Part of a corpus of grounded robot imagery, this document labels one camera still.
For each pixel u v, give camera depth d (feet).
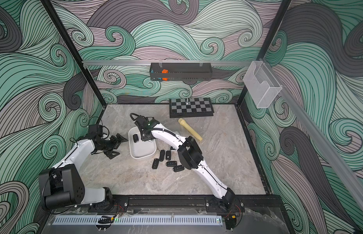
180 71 3.12
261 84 2.53
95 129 2.28
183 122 3.41
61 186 1.35
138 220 2.29
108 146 2.42
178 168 2.79
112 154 2.62
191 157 2.04
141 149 3.08
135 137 3.22
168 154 3.00
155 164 2.83
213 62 3.12
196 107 3.74
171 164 2.82
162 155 2.96
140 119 2.49
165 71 2.87
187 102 3.82
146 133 2.25
